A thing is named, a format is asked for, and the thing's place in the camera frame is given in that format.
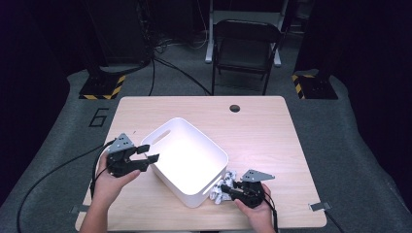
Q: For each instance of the white patterned cloth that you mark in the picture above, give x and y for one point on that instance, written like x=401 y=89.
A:
x=217 y=195

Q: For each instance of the person's left hand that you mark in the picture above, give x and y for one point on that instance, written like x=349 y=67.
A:
x=107 y=189

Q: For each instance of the person's right hand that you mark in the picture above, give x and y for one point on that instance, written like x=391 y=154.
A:
x=260 y=216

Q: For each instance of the white plastic bin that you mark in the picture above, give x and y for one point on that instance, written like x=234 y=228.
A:
x=188 y=161

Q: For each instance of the dark equipment cabinet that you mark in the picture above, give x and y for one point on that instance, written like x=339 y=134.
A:
x=120 y=32

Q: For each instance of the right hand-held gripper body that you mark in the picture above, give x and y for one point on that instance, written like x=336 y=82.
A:
x=252 y=194

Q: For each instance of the black folding chair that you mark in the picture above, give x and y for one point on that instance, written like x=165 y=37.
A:
x=210 y=32
x=246 y=32

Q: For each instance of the grey tape piece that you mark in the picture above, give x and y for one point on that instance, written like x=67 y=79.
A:
x=320 y=206
x=82 y=208

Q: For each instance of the black yellow-striped stand base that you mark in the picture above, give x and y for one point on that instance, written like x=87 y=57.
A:
x=100 y=85
x=319 y=89

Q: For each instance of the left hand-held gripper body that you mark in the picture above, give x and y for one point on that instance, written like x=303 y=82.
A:
x=120 y=161

